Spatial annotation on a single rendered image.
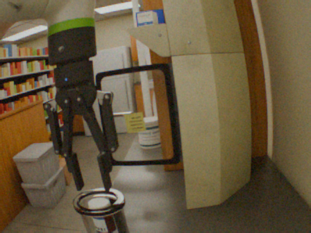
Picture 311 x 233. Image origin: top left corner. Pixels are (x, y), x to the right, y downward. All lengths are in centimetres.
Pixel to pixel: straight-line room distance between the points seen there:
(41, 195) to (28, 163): 40
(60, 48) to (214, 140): 53
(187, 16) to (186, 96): 23
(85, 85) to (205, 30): 42
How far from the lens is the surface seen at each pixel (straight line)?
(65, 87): 48
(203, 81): 77
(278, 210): 84
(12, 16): 42
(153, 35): 77
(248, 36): 119
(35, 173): 296
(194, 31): 77
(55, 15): 46
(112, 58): 579
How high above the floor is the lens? 140
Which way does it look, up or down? 11 degrees down
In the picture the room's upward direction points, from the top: 7 degrees counter-clockwise
